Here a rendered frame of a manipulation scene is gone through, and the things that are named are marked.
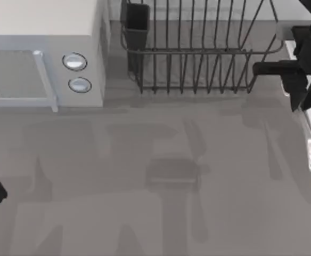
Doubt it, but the large round silver microwave knob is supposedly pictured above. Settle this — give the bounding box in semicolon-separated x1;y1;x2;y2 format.
61;52;88;72

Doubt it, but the dark wire dish rack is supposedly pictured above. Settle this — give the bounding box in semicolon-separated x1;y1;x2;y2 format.
119;0;284;94

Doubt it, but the pale microwave oven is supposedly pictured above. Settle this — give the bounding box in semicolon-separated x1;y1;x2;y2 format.
0;0;111;113

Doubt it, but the dark utensil holder cup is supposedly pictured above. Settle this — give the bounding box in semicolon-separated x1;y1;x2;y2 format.
120;0;151;81

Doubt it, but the microwave door with mesh window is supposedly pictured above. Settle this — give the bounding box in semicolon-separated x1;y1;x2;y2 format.
0;49;52;107

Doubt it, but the pale metal microwave door handle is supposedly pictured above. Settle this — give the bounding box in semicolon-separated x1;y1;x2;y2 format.
32;50;59;113

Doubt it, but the small round silver microwave knob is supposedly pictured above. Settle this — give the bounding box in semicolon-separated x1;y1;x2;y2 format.
68;76;92;94

